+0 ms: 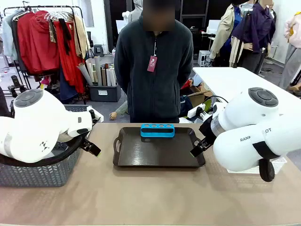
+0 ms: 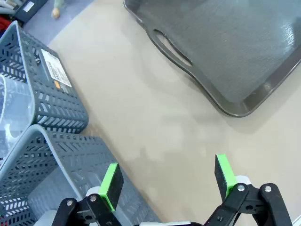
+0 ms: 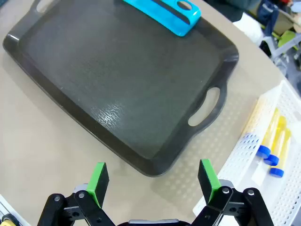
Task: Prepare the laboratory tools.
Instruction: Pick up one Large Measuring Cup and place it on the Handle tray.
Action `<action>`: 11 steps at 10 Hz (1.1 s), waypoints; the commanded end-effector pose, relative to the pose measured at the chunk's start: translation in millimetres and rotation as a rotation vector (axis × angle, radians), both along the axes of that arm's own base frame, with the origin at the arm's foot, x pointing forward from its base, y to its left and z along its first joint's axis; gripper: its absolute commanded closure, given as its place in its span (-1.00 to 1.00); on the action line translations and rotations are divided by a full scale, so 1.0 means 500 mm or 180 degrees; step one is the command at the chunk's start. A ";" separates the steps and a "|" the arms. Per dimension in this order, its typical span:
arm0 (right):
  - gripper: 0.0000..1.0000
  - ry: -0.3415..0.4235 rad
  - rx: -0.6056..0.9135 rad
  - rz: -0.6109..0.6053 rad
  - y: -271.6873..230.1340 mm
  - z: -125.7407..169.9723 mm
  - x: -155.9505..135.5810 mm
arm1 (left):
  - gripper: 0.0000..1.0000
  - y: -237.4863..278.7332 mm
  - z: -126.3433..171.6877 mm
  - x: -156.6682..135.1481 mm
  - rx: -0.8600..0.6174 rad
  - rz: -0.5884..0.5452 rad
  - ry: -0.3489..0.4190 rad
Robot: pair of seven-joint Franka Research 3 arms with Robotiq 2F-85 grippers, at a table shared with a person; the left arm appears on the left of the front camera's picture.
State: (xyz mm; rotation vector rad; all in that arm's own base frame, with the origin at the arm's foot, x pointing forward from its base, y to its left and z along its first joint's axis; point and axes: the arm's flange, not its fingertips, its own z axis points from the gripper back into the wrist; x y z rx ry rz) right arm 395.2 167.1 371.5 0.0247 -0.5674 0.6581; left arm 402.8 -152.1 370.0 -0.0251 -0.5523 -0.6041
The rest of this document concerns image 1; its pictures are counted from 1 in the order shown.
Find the left gripper finger with green tip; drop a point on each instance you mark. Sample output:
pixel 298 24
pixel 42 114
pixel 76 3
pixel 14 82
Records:
pixel 92 147
pixel 93 115

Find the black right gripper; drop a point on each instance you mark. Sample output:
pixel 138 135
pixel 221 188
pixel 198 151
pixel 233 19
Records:
pixel 207 128

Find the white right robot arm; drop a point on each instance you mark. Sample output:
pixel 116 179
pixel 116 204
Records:
pixel 247 146

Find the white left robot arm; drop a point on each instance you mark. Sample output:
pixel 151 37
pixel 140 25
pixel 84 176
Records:
pixel 35 122

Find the grey storage bin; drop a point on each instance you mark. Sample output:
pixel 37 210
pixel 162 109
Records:
pixel 105 93

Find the white power strip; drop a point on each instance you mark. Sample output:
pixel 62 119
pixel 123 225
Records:
pixel 194 112

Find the dark brown plastic tray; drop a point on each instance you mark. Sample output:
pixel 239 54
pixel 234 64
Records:
pixel 160 153

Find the brown paper roll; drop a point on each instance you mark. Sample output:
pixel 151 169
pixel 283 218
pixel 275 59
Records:
pixel 104 76

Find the white paper roll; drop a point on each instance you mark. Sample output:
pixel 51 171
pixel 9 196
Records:
pixel 85 74

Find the blue test tube rack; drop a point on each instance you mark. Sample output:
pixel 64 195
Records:
pixel 157 134

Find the grey paper roll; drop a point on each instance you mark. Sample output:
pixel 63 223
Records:
pixel 99 70

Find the cardboard box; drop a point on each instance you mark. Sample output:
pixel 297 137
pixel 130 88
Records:
pixel 197 96

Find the red hanging dress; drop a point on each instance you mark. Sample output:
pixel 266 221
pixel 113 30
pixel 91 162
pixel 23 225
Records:
pixel 68 61

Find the person in dark fleece jacket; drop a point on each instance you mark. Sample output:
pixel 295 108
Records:
pixel 152 94

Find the grey basket holding flask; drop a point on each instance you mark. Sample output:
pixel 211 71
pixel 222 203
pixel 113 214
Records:
pixel 35 175

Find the white background table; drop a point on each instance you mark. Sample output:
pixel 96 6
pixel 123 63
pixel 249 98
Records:
pixel 230 80

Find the maroon hang tag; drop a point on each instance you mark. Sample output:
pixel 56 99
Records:
pixel 152 64

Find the beige hanging garment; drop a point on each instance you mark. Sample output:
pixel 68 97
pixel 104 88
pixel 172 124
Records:
pixel 81 35

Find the white computer case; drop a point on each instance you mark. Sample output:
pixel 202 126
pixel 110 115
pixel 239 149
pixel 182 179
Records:
pixel 204 57

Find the red hanging jacket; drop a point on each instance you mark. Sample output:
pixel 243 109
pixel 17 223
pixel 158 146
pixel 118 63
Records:
pixel 35 42

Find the pale grey hanging garment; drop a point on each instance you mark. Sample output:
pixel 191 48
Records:
pixel 8 35

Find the black metal clothes rack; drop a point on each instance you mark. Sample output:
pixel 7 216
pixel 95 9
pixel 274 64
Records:
pixel 37 7

